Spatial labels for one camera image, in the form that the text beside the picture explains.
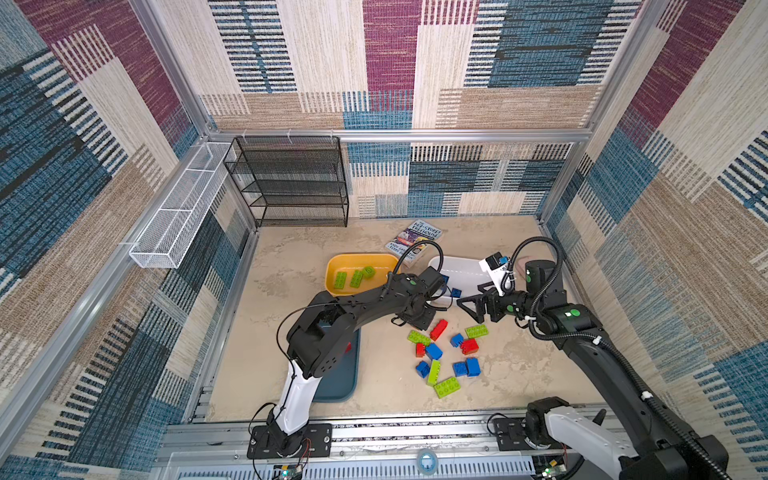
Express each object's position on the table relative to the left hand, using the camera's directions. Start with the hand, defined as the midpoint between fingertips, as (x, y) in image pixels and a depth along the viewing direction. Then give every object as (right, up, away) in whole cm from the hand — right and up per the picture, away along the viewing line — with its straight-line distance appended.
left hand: (423, 321), depth 91 cm
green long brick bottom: (+5, -15, -11) cm, 19 cm away
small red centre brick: (-2, -7, -5) cm, 9 cm away
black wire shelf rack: (-46, +46, +19) cm, 68 cm away
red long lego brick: (+4, -2, -1) cm, 5 cm away
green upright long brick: (+2, -12, -10) cm, 15 cm away
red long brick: (-22, -6, -5) cm, 23 cm away
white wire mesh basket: (-77, +24, 0) cm, 81 cm away
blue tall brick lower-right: (+13, -11, -8) cm, 18 cm away
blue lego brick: (+8, +12, +9) cm, 17 cm away
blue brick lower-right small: (+9, -11, -8) cm, 17 cm away
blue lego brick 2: (+2, -7, -5) cm, 9 cm away
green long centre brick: (-2, -5, -2) cm, 5 cm away
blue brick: (+11, +8, +7) cm, 16 cm away
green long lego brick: (-21, +12, +11) cm, 27 cm away
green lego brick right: (+16, -3, -1) cm, 16 cm away
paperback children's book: (0, +28, +23) cm, 36 cm away
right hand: (+11, +9, -14) cm, 20 cm away
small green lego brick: (-27, +11, +11) cm, 31 cm away
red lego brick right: (+13, -7, -2) cm, 15 cm away
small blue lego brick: (+9, -5, -4) cm, 11 cm away
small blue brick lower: (-2, -11, -10) cm, 14 cm away
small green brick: (-17, +14, +11) cm, 25 cm away
